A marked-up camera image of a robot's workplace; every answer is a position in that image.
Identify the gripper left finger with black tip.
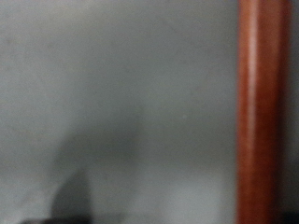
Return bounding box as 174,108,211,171
21,217,94,224

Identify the gripper right finger with black tip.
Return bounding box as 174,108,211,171
281,210,299,224

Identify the brown wooden spoon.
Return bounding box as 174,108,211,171
236,0,293,224

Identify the grey plastic crate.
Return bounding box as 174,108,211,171
0,0,299,224

